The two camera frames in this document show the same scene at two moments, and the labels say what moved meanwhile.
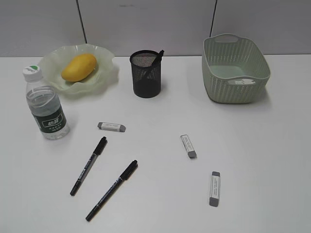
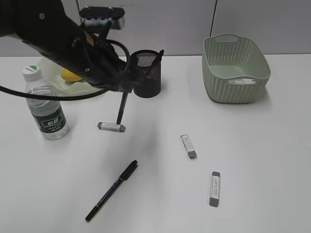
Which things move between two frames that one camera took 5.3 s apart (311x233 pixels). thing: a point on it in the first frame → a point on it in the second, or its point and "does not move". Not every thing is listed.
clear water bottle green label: (45, 105) does not move
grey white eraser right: (215, 189) does not move
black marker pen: (100, 147) → (122, 107)
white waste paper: (242, 81) does not move
